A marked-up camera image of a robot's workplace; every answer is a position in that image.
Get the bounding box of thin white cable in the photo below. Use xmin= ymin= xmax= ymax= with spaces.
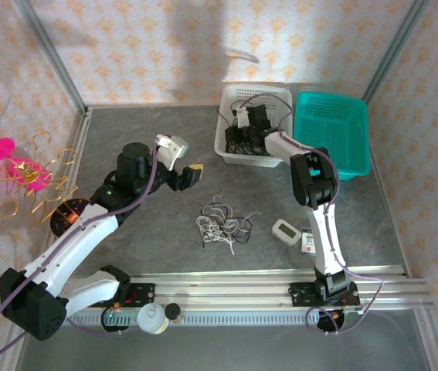
xmin=195 ymin=204 xmax=262 ymax=256

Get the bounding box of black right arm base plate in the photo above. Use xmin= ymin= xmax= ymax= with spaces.
xmin=290 ymin=281 xmax=360 ymax=308

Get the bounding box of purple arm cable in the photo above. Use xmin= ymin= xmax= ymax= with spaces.
xmin=0 ymin=148 xmax=160 ymax=364
xmin=237 ymin=94 xmax=385 ymax=336

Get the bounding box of black cable pile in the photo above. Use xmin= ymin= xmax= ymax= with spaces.
xmin=224 ymin=100 xmax=281 ymax=155

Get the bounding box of white card with red label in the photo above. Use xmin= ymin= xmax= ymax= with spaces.
xmin=300 ymin=228 xmax=318 ymax=256

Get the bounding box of aluminium frame post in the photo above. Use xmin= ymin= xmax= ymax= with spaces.
xmin=12 ymin=0 xmax=90 ymax=117
xmin=361 ymin=0 xmax=434 ymax=104

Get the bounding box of white round jar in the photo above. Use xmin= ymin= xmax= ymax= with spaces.
xmin=137 ymin=302 xmax=170 ymax=335

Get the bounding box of round black gold-rimmed dish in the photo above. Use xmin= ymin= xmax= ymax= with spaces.
xmin=49 ymin=197 xmax=93 ymax=237

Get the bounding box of white plastic basket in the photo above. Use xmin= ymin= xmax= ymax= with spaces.
xmin=213 ymin=83 xmax=294 ymax=168

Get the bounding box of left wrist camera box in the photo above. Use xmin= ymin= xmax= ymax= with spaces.
xmin=153 ymin=134 xmax=189 ymax=171

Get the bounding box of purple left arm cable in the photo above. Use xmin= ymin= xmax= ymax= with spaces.
xmin=0 ymin=148 xmax=160 ymax=364

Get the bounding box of small black cap bottle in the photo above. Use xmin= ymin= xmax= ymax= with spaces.
xmin=164 ymin=303 xmax=183 ymax=324

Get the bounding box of grey slotted cable duct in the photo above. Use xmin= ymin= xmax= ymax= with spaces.
xmin=63 ymin=311 xmax=363 ymax=326

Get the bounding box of pink and gold wire ornament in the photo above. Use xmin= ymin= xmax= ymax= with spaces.
xmin=0 ymin=131 xmax=80 ymax=225

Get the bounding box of teal plastic basket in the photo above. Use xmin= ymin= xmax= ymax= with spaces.
xmin=290 ymin=91 xmax=372 ymax=182

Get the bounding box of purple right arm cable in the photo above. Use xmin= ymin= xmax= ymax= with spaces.
xmin=237 ymin=94 xmax=385 ymax=336

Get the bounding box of white digital timer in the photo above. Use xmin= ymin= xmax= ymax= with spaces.
xmin=271 ymin=219 xmax=302 ymax=247

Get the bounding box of aluminium mounting rail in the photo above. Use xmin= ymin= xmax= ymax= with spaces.
xmin=12 ymin=266 xmax=434 ymax=312

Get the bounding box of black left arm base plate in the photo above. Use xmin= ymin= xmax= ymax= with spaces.
xmin=86 ymin=283 xmax=156 ymax=309

